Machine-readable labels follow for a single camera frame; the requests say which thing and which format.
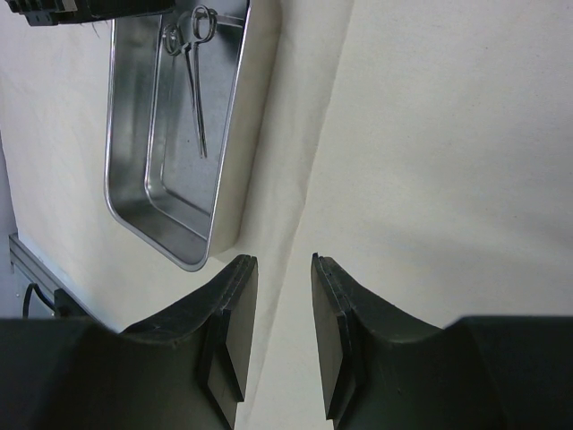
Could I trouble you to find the steel instrument tray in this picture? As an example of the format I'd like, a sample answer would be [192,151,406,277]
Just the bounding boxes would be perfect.
[105,1,255,271]

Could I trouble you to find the aluminium front rail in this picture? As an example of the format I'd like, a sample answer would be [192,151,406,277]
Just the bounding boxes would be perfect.
[9,233,63,319]

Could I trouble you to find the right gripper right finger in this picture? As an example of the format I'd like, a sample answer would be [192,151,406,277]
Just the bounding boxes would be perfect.
[311,255,572,429]

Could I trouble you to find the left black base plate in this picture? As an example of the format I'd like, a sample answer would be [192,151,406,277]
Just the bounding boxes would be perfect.
[54,288,102,328]

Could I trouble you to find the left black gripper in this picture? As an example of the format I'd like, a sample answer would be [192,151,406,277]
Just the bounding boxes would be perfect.
[8,0,175,27]

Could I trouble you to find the steel surgical scissors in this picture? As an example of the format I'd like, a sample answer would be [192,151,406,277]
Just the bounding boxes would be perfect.
[161,4,218,159]

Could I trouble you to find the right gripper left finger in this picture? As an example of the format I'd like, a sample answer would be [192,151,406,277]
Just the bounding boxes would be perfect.
[1,254,258,429]

